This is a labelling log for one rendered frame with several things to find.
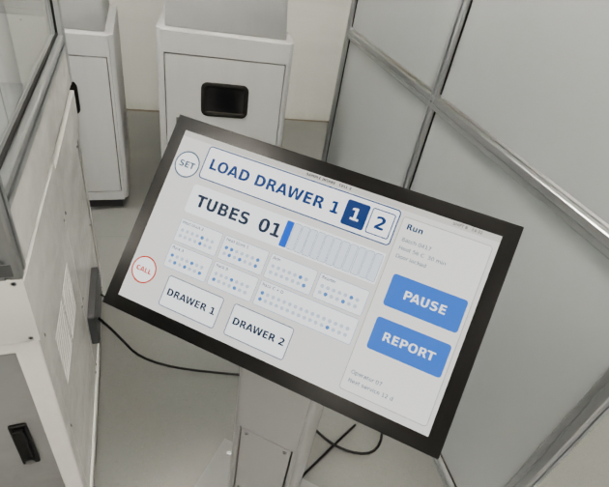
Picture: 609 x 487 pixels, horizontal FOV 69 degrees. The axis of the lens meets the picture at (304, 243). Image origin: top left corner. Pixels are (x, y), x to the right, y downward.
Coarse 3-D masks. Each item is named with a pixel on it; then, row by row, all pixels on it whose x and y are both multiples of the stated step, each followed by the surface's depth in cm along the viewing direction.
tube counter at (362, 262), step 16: (272, 224) 63; (288, 224) 62; (304, 224) 62; (272, 240) 62; (288, 240) 62; (304, 240) 61; (320, 240) 61; (336, 240) 60; (304, 256) 61; (320, 256) 61; (336, 256) 60; (352, 256) 60; (368, 256) 59; (384, 256) 59; (352, 272) 59; (368, 272) 59
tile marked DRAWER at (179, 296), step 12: (168, 276) 65; (168, 288) 65; (180, 288) 64; (192, 288) 64; (168, 300) 64; (180, 300) 64; (192, 300) 64; (204, 300) 63; (216, 300) 63; (180, 312) 64; (192, 312) 63; (204, 312) 63; (216, 312) 63; (204, 324) 63
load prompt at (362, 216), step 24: (216, 168) 66; (240, 168) 65; (264, 168) 64; (240, 192) 64; (264, 192) 64; (288, 192) 63; (312, 192) 62; (336, 192) 61; (312, 216) 62; (336, 216) 61; (360, 216) 60; (384, 216) 60; (384, 240) 59
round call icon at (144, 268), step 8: (136, 256) 66; (144, 256) 66; (136, 264) 66; (144, 264) 66; (152, 264) 66; (136, 272) 66; (144, 272) 66; (152, 272) 66; (136, 280) 66; (144, 280) 66; (152, 280) 65
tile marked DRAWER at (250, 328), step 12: (240, 312) 62; (252, 312) 62; (228, 324) 62; (240, 324) 62; (252, 324) 61; (264, 324) 61; (276, 324) 61; (228, 336) 62; (240, 336) 62; (252, 336) 61; (264, 336) 61; (276, 336) 60; (288, 336) 60; (264, 348) 61; (276, 348) 60
